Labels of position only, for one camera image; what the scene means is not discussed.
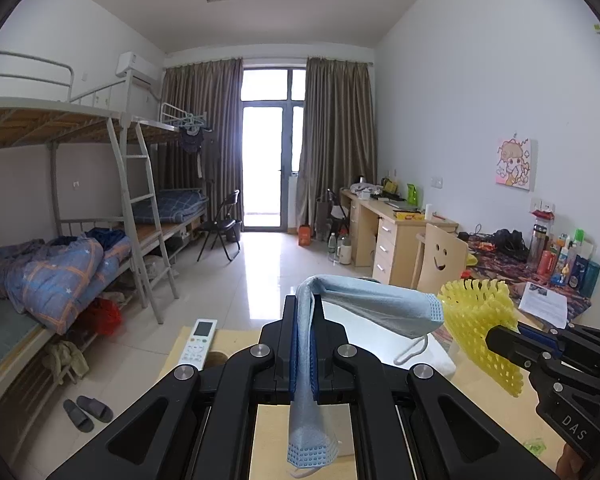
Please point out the white air conditioner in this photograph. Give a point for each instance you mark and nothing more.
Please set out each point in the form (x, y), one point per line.
(135, 66)

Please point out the red plastic bag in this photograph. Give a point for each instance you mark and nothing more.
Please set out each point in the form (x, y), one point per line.
(102, 316)

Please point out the person's right hand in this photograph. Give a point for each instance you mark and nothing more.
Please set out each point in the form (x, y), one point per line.
(569, 462)

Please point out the blue face mask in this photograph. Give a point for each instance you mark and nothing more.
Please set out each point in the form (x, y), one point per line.
(370, 305)

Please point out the green snack packet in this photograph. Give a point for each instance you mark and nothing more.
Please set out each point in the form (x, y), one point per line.
(412, 194)

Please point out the black folding chair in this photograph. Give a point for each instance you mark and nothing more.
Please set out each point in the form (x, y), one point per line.
(222, 222)

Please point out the green plastic wrapper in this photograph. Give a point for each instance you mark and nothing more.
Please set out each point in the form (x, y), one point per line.
(536, 446)

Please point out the yellow foam fruit net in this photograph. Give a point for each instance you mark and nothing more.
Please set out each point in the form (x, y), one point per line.
(472, 325)

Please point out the wooden desk with drawers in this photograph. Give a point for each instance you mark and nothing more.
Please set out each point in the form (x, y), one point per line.
(395, 240)

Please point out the pink cartoon wall poster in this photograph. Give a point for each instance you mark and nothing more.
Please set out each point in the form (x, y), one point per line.
(516, 164)

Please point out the yellow flat box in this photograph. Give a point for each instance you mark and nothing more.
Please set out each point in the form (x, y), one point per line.
(407, 216)

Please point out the blue plaid bedding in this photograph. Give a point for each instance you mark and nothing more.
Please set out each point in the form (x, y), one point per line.
(172, 205)

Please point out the group of toiletry bottles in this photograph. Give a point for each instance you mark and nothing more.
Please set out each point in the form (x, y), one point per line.
(565, 260)

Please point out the grey metal bunk bed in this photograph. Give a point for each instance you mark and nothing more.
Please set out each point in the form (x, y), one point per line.
(55, 125)
(150, 127)

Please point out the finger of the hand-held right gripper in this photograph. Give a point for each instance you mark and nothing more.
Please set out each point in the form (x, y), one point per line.
(502, 341)
(537, 334)

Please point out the patterned tablecloth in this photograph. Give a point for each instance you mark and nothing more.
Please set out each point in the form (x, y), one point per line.
(500, 272)

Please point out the blue plaid quilt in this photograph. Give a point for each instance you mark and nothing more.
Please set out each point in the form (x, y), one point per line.
(65, 275)

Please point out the grey slipper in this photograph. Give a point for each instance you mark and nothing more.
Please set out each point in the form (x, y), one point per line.
(96, 407)
(78, 416)

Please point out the dark blue cloth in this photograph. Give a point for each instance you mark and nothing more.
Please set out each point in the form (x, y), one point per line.
(105, 236)

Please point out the white plastic jug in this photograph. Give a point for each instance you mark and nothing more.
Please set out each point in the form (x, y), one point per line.
(345, 254)

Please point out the orange bag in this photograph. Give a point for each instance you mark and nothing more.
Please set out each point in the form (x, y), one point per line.
(305, 236)

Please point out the grey metal bed ladder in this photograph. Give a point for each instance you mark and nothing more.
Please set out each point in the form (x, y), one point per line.
(139, 195)

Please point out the brown curtain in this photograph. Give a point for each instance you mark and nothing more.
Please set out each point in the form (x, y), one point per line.
(205, 110)
(337, 125)

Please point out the wooden smiley chair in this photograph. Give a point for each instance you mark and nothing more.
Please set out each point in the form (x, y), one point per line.
(442, 255)

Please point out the beige crumpled cloth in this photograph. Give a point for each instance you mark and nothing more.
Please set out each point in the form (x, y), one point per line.
(65, 360)

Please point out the black bag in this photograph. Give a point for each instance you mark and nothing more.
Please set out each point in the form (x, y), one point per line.
(325, 215)

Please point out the white paper roll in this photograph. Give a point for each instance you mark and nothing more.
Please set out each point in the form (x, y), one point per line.
(428, 211)

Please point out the yellow chair cushion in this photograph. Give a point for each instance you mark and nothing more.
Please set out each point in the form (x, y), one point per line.
(471, 260)

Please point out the printed paper sheet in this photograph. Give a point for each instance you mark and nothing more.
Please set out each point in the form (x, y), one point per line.
(544, 304)

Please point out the hanging patterned garment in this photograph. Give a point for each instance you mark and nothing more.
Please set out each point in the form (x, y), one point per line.
(190, 140)

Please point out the white wall power strip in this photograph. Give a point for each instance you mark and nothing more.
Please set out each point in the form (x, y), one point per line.
(542, 205)

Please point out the white remote control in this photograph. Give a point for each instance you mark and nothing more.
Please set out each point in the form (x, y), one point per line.
(198, 342)

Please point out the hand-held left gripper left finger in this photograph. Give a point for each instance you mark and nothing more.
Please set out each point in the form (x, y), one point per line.
(293, 365)

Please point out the clear plastic water bottle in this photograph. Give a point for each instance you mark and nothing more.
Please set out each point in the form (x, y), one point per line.
(332, 250)

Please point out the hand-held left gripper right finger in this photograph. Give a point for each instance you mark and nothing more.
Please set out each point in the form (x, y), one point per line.
(316, 385)

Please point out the glass balcony door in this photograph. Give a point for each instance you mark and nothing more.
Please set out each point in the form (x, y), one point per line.
(265, 160)

